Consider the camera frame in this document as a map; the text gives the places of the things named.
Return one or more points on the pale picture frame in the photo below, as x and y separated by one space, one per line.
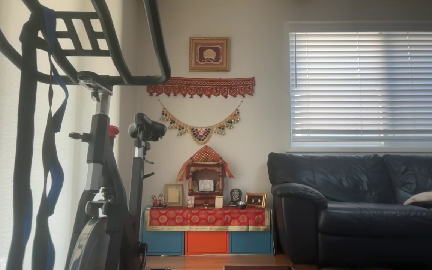
173 195

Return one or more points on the gold framed wall picture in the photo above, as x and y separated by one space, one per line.
209 54

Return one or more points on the dark idol plaque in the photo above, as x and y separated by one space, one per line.
235 195

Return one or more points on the black leather sofa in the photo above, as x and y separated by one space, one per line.
351 210

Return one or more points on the blue and orange cabinet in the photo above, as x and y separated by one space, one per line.
206 243

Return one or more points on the small figurines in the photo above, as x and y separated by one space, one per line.
158 201

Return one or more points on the sheer white curtain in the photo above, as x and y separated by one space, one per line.
75 112

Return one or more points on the wooden shrine with canopy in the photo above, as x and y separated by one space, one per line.
204 176

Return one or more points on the red embroidered wall hanging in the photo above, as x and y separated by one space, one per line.
201 86

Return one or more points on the white window blind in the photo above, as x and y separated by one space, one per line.
369 86

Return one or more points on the beaded garland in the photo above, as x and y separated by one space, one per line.
200 135

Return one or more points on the white card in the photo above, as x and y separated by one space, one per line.
219 201

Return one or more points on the small gold picture frame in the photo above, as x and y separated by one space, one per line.
255 200

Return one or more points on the red gold patterned cloth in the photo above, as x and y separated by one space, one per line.
206 218

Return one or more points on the black exercise bike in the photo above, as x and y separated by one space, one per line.
103 157

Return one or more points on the small dark bowl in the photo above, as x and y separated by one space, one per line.
241 204

